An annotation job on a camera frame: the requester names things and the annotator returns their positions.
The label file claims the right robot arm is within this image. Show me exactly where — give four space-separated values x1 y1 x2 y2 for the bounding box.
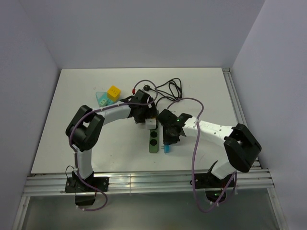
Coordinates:
157 109 262 187

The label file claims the green power strip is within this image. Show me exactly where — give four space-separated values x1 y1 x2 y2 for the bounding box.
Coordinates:
149 128 159 153

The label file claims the yellow cube socket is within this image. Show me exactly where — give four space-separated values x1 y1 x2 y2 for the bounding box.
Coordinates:
107 85 121 102

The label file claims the light green plug adapter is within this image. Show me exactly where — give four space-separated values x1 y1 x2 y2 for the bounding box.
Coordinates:
99 98 108 107

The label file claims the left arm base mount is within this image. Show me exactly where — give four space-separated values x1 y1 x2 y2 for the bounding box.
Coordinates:
64 176 109 211

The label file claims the black power cord with plug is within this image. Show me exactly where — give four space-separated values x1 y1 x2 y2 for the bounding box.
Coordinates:
142 78 182 111

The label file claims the blue plug adapter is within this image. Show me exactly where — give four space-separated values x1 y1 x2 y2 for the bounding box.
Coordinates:
162 144 170 154

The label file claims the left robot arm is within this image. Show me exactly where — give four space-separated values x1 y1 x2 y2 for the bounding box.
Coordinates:
65 90 157 191

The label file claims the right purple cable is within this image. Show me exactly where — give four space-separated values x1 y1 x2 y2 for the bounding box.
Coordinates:
166 97 238 213

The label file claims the teal triangular power strip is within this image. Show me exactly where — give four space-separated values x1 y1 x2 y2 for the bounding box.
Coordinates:
95 92 116 107

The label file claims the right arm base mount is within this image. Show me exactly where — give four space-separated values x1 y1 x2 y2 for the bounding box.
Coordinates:
195 161 237 204

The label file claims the white charger plug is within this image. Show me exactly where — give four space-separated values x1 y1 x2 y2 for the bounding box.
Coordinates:
145 119 157 130

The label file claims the aluminium rail frame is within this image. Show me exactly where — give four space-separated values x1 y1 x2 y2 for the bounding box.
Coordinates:
12 68 288 230

